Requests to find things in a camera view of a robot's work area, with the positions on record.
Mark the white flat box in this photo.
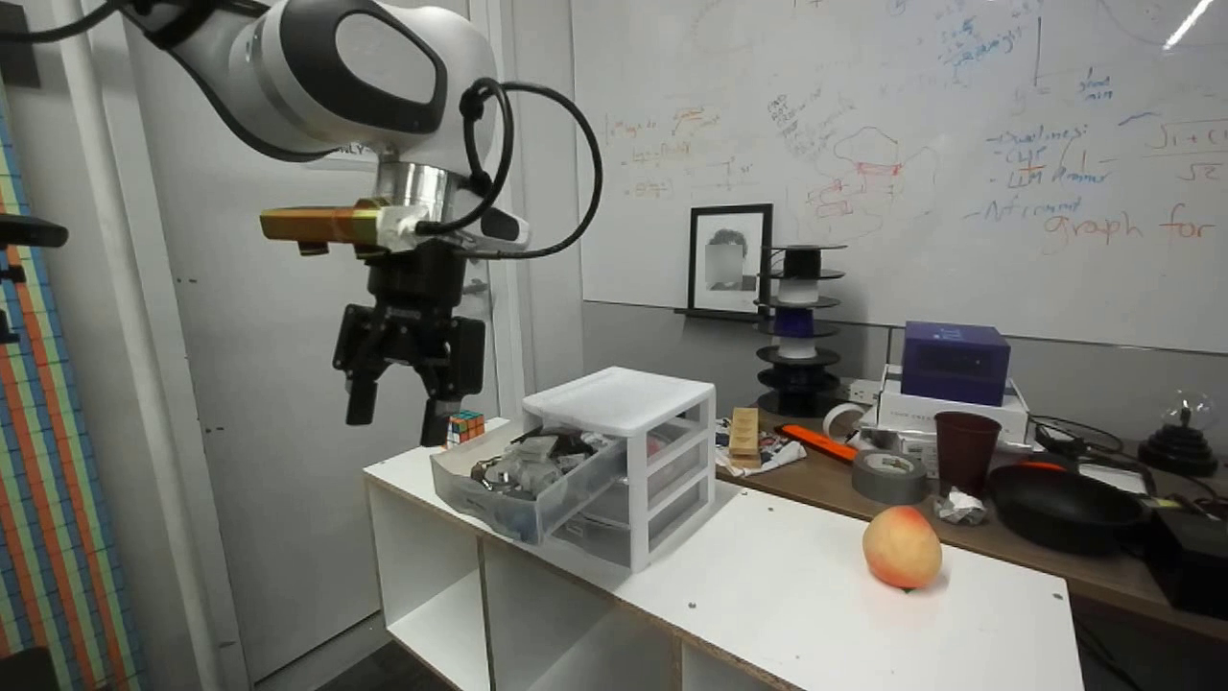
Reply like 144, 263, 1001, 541
870, 374, 1037, 451

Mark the orange handled tool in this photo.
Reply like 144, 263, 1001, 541
776, 418, 865, 469

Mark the clear plastic drawer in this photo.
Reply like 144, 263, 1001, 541
430, 418, 635, 550

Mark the peach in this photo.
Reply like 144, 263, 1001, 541
860, 504, 950, 593

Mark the crumpled silver foil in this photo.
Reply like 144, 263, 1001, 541
928, 488, 996, 529

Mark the black dome lamp base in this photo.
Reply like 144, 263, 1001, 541
1138, 395, 1223, 481

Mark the grey tape roll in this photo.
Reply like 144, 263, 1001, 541
849, 446, 938, 505

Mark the blue box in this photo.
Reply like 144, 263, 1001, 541
900, 318, 1014, 412

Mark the whiteboard with writing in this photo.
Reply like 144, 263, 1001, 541
570, 0, 1228, 355

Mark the black framed portrait picture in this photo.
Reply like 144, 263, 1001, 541
684, 198, 776, 323

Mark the white cube shelf cabinet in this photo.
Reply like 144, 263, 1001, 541
363, 414, 1092, 691

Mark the black filament spool stack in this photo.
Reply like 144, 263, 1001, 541
751, 243, 852, 418

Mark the black frying pan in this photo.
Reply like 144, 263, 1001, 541
988, 455, 1154, 560

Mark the brown wooden desk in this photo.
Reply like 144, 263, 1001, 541
713, 418, 1228, 647

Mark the gold wrist camera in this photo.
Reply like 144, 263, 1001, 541
259, 204, 391, 257

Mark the dark small parts pile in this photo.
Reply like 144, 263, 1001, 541
467, 428, 608, 497

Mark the tan wooden block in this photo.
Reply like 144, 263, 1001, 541
725, 404, 768, 469

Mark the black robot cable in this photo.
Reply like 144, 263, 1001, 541
452, 72, 608, 263

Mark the white three-drawer unit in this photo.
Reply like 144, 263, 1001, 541
520, 365, 722, 574

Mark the black box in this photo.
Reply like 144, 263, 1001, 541
1144, 505, 1228, 620

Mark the dark red cup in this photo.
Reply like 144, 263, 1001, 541
932, 405, 1007, 504

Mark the colourful striped panel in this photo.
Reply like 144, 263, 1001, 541
0, 110, 144, 691

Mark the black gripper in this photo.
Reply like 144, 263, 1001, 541
332, 243, 488, 449

